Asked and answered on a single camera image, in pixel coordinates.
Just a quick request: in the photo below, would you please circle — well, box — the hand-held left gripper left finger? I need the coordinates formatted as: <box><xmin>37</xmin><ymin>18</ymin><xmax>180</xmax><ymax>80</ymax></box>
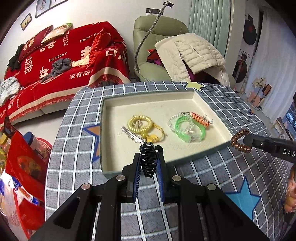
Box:
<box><xmin>29</xmin><ymin>152</ymin><xmax>142</xmax><ymax>241</ymax></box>

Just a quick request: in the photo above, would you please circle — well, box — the red purple clothing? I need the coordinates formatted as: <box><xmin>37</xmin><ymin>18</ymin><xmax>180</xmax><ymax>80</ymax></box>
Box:
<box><xmin>147</xmin><ymin>48</ymin><xmax>167</xmax><ymax>68</ymax></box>

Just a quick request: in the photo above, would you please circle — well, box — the grey white patterned clothing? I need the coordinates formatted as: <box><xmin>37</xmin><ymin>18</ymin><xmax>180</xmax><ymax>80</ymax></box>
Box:
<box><xmin>0</xmin><ymin>77</ymin><xmax>24</xmax><ymax>107</ymax></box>

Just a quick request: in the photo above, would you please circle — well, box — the blue capped bottle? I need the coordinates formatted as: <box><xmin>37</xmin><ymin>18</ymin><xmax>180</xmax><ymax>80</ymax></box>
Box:
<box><xmin>23</xmin><ymin>131</ymin><xmax>45</xmax><ymax>158</ymax></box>

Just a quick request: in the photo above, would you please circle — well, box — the large framed wall picture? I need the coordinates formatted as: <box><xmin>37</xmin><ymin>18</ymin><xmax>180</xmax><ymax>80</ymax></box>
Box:
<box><xmin>35</xmin><ymin>0</ymin><xmax>52</xmax><ymax>19</ymax></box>

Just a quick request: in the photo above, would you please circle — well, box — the pale green curtain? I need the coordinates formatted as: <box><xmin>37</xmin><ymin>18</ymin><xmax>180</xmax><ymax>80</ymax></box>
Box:
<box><xmin>188</xmin><ymin>0</ymin><xmax>232</xmax><ymax>56</ymax></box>

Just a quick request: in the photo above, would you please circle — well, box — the grey shallow tray box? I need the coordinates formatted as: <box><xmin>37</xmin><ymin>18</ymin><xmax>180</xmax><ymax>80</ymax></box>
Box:
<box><xmin>99</xmin><ymin>89</ymin><xmax>234</xmax><ymax>180</ymax></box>

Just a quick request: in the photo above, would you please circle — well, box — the yellow-green spiral hair tie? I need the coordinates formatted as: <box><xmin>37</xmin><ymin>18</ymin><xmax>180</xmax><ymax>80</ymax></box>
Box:
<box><xmin>127</xmin><ymin>115</ymin><xmax>153</xmax><ymax>134</ymax></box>

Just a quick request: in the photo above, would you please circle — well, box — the cartoon figure wall decoration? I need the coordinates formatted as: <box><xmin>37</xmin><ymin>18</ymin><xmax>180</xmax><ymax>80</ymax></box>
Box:
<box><xmin>246</xmin><ymin>77</ymin><xmax>271</xmax><ymax>110</ymax></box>

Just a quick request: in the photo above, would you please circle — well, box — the grey checkered round table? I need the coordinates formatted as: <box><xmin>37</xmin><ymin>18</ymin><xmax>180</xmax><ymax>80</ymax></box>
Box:
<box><xmin>44</xmin><ymin>81</ymin><xmax>296</xmax><ymax>241</ymax></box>

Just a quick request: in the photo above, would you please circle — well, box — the silver metal hair clip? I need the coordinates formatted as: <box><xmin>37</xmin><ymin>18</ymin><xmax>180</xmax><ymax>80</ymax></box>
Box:
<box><xmin>121</xmin><ymin>126</ymin><xmax>144</xmax><ymax>144</ymax></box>

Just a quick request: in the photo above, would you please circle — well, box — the dark clothing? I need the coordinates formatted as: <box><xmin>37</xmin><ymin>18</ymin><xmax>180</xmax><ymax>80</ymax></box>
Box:
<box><xmin>9</xmin><ymin>43</ymin><xmax>26</xmax><ymax>71</ymax></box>

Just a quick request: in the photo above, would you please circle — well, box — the clear bead bracelet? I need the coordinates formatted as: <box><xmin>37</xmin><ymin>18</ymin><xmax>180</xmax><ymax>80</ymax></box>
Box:
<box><xmin>167</xmin><ymin>112</ymin><xmax>197</xmax><ymax>139</ymax></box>

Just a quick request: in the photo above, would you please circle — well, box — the yellow beaded cord hair tie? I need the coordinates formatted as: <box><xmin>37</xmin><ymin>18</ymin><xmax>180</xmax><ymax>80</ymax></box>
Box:
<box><xmin>142</xmin><ymin>124</ymin><xmax>167</xmax><ymax>143</ymax></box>

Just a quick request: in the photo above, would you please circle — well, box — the person's right hand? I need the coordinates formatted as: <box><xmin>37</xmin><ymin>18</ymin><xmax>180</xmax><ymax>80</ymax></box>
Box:
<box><xmin>282</xmin><ymin>168</ymin><xmax>296</xmax><ymax>213</ymax></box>

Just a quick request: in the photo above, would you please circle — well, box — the black disc wall poster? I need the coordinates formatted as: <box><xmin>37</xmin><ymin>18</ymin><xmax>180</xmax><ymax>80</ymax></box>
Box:
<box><xmin>241</xmin><ymin>13</ymin><xmax>258</xmax><ymax>47</ymax></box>
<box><xmin>232</xmin><ymin>53</ymin><xmax>249</xmax><ymax>82</ymax></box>

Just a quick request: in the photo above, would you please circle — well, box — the pale green armchair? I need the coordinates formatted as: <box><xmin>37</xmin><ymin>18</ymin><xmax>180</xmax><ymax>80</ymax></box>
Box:
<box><xmin>133</xmin><ymin>15</ymin><xmax>236</xmax><ymax>87</ymax></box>

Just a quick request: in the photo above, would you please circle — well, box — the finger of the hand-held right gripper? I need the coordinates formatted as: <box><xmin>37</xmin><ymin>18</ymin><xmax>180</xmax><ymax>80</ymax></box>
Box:
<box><xmin>244</xmin><ymin>135</ymin><xmax>278</xmax><ymax>156</ymax></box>

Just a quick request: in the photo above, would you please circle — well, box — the black claw hair clip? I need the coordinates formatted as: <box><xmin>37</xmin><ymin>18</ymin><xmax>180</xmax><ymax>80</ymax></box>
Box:
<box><xmin>140</xmin><ymin>141</ymin><xmax>164</xmax><ymax>179</ymax></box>

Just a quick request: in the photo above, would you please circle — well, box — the beige down jacket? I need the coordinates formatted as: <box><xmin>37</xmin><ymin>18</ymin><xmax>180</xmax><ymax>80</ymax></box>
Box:
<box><xmin>154</xmin><ymin>33</ymin><xmax>231</xmax><ymax>87</ymax></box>

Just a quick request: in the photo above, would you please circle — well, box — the green translucent bracelet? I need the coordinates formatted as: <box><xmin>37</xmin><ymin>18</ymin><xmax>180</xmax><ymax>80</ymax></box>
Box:
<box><xmin>174</xmin><ymin>115</ymin><xmax>206</xmax><ymax>142</ymax></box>

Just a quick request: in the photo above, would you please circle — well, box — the small framed wall picture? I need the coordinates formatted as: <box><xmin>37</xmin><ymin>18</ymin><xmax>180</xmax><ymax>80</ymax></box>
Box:
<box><xmin>20</xmin><ymin>12</ymin><xmax>32</xmax><ymax>31</ymax></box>

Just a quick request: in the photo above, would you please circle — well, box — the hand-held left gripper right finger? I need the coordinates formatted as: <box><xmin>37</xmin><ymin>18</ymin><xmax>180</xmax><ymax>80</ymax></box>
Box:
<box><xmin>157</xmin><ymin>152</ymin><xmax>270</xmax><ymax>241</ymax></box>

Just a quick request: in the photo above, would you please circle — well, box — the red covered sofa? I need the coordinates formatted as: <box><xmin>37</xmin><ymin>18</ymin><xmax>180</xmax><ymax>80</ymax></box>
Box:
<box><xmin>0</xmin><ymin>21</ymin><xmax>131</xmax><ymax>124</ymax></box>

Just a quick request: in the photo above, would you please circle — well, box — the grey crumpled cloth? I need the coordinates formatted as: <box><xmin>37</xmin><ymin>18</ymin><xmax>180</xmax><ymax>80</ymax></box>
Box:
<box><xmin>47</xmin><ymin>58</ymin><xmax>73</xmax><ymax>78</ymax></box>

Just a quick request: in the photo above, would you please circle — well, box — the red gift bag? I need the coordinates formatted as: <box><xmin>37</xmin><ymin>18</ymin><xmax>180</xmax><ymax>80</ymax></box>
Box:
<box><xmin>4</xmin><ymin>132</ymin><xmax>49</xmax><ymax>184</ymax></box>

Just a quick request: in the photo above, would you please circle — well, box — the brown spiral hair tie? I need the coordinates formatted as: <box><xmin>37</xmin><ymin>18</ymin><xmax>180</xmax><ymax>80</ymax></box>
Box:
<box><xmin>230</xmin><ymin>129</ymin><xmax>253</xmax><ymax>153</ymax></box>

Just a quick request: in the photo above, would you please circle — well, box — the portrait print pillow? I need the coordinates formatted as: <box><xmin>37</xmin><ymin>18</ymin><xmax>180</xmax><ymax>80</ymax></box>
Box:
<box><xmin>41</xmin><ymin>23</ymin><xmax>73</xmax><ymax>44</ymax></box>

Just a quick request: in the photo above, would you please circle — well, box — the red embroidered cushion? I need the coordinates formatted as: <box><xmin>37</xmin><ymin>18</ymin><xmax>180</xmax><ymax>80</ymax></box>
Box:
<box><xmin>18</xmin><ymin>25</ymin><xmax>54</xmax><ymax>63</ymax></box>

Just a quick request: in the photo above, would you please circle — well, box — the orange spiral hair tie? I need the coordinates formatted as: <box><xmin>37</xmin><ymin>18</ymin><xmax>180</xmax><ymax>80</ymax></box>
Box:
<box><xmin>191</xmin><ymin>112</ymin><xmax>213</xmax><ymax>128</ymax></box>

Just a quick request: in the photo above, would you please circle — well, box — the red satin cushion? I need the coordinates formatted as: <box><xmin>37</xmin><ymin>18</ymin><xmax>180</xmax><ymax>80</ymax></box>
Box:
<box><xmin>89</xmin><ymin>27</ymin><xmax>112</xmax><ymax>62</ymax></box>

